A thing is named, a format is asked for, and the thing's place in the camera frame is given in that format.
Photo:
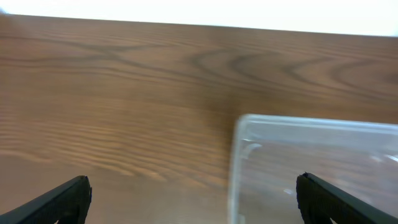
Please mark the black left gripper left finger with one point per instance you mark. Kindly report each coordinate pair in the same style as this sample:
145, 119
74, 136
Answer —
67, 203

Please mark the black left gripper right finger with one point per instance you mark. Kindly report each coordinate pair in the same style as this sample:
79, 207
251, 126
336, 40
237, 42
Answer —
320, 202

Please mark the clear plastic container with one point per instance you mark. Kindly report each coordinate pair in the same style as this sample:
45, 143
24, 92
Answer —
270, 152

